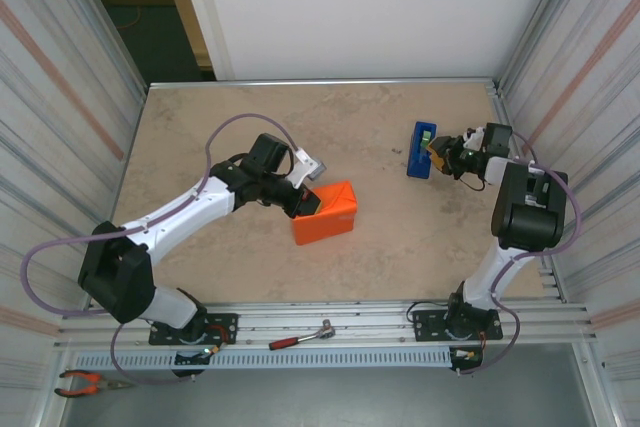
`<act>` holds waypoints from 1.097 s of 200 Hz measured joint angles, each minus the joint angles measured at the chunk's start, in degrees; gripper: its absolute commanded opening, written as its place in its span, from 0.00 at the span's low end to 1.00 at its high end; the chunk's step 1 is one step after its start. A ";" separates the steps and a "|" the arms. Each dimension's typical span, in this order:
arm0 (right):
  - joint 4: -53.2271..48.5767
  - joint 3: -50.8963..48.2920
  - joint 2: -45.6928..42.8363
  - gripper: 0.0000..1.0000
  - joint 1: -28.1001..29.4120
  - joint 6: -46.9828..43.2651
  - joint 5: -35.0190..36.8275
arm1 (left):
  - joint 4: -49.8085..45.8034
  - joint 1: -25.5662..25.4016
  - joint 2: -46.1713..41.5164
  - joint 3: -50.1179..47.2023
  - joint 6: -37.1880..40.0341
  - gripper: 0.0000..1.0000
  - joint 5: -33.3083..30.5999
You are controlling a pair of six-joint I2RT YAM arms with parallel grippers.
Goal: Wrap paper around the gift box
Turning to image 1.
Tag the orange wrapping paper sheet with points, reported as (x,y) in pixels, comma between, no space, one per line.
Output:
(325,217)

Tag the blue tape dispenser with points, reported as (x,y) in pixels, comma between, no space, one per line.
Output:
(417,162)

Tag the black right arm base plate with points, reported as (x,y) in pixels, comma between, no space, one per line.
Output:
(425,319)

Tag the green tape roll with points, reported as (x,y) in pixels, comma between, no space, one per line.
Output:
(425,138)

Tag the beige door frame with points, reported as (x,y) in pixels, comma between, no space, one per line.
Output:
(186,12)

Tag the wide aluminium frame rail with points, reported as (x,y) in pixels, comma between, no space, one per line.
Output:
(370,332)

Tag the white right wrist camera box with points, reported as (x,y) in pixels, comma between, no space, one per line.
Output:
(475,139)

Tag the slanted aluminium frame rail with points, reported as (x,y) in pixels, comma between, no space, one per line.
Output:
(506,122)

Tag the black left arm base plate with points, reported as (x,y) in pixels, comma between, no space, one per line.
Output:
(225,322)

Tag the thin aluminium frame rail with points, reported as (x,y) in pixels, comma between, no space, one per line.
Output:
(325,83)

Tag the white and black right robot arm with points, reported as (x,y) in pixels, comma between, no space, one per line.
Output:
(520,217)

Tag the yellow power connector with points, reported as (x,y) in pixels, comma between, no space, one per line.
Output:
(469,355)
(212,349)

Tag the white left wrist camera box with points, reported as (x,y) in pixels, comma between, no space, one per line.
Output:
(310,167)

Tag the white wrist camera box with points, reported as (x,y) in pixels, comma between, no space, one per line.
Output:
(475,139)
(310,167)

